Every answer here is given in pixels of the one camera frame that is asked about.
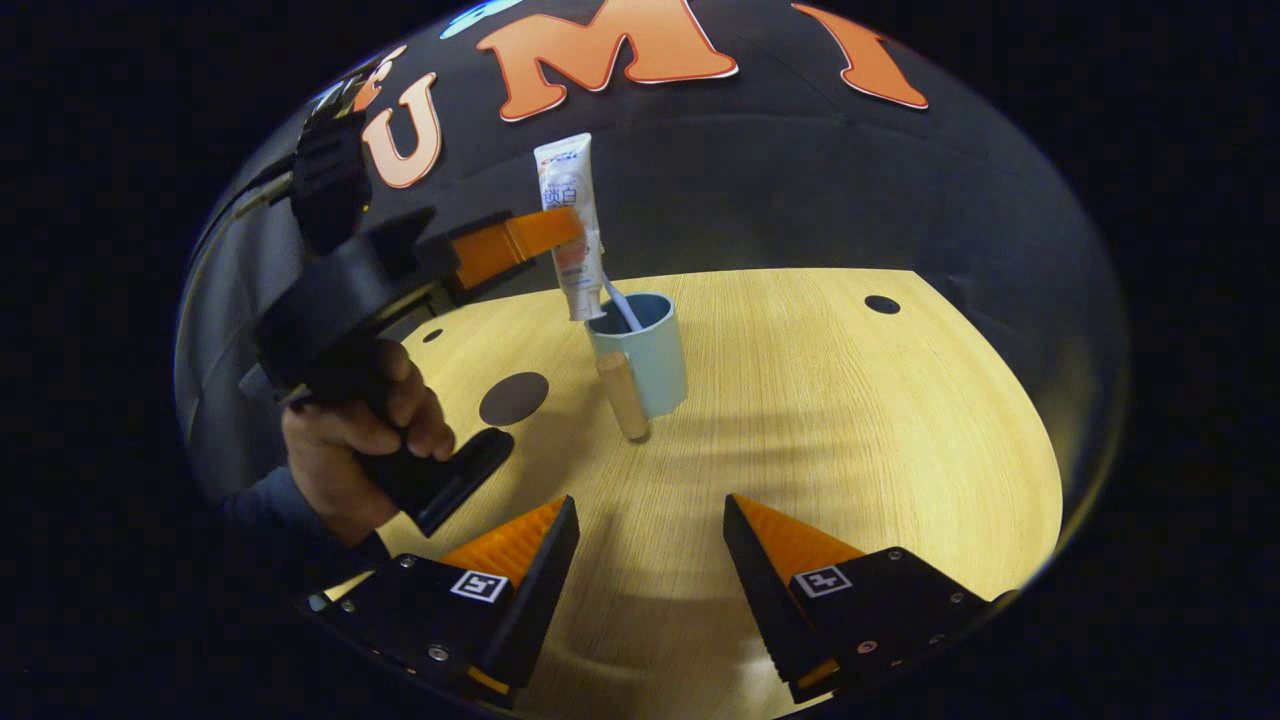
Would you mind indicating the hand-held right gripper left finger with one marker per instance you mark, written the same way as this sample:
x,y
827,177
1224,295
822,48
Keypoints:
x,y
535,590

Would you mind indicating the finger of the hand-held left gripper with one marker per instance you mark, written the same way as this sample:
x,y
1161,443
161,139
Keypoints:
x,y
510,240

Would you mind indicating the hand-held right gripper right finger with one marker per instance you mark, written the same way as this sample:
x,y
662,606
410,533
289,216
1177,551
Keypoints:
x,y
760,590

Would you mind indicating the white toothpaste tube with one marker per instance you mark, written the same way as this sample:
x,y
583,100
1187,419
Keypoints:
x,y
572,220

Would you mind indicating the white toothbrush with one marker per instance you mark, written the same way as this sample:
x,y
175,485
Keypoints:
x,y
622,305

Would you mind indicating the dark round coaster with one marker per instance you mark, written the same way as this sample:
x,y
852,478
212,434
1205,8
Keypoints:
x,y
513,399

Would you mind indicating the wooden desktop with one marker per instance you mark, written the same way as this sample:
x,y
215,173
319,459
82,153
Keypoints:
x,y
850,420

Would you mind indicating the black backdrop cloth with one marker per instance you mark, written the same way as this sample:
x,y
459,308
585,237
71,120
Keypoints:
x,y
800,190

